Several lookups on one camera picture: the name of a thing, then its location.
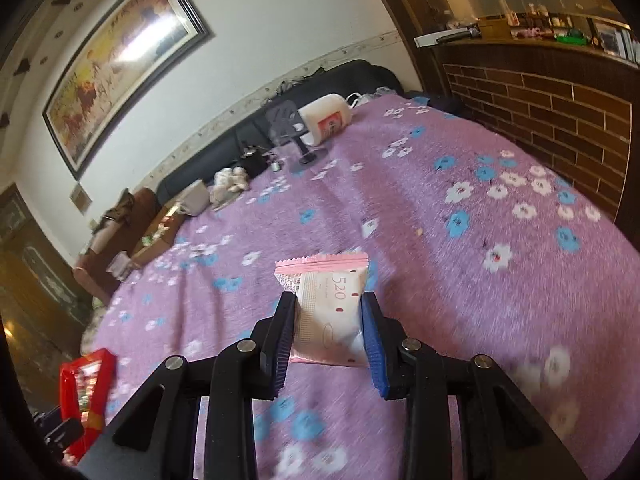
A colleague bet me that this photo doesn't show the black phone stand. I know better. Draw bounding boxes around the black phone stand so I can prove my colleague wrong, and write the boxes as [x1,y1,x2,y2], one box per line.
[266,100,329,172]

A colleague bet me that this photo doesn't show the red gift box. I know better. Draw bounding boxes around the red gift box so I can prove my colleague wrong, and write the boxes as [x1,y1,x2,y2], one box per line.
[58,348,116,464]

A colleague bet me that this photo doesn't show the framed horse painting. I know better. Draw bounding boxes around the framed horse painting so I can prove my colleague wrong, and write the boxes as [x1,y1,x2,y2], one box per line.
[42,0,210,179]

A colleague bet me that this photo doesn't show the purple floral tablecloth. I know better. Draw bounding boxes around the purple floral tablecloth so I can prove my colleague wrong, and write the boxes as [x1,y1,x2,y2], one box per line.
[94,96,639,479]

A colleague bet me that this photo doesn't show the black sofa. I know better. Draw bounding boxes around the black sofa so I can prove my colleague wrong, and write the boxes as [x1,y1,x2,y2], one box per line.
[155,60,405,205]

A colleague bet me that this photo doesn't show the pink white snack packet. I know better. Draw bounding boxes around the pink white snack packet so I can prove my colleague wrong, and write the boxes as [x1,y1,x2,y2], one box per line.
[274,252,369,366]

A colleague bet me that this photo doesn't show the brown cardboard tray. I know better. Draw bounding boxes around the brown cardboard tray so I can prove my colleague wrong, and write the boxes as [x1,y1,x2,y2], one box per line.
[131,198,186,269]

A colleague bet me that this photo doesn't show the brown armchair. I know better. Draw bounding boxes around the brown armchair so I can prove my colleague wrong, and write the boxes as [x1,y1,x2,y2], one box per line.
[72,188,160,304]

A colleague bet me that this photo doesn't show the white ceramic bowl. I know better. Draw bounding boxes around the white ceramic bowl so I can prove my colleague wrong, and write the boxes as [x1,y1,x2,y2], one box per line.
[177,179,210,217]

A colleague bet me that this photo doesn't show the clear plastic cup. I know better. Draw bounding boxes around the clear plastic cup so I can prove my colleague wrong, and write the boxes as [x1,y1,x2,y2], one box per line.
[106,252,134,282]

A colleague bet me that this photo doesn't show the white paper cup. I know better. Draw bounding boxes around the white paper cup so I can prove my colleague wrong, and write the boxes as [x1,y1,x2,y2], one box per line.
[299,93,352,146]

